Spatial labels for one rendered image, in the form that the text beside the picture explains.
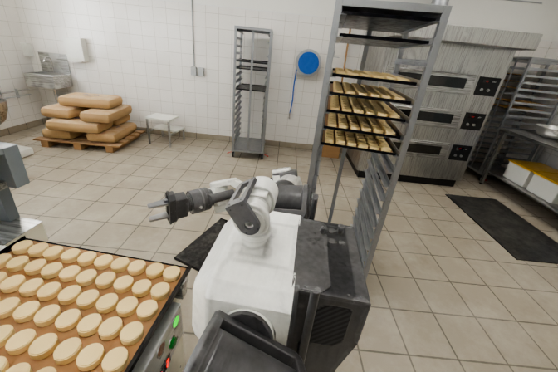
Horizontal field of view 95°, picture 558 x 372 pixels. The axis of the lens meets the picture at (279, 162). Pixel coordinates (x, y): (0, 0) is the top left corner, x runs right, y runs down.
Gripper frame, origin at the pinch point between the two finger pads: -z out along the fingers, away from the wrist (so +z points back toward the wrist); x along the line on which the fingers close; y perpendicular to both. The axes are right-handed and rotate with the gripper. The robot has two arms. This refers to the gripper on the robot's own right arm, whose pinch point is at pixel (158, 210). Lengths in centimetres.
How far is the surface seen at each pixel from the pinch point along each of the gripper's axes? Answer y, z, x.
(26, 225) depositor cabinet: -43, -40, -23
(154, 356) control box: 34.3, -10.8, -19.9
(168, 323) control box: 28.3, -5.5, -18.8
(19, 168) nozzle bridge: -44, -37, 2
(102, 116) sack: -336, 11, -68
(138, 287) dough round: 18.7, -10.8, -10.9
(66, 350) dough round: 28.0, -26.9, -10.7
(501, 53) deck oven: -24, 388, 81
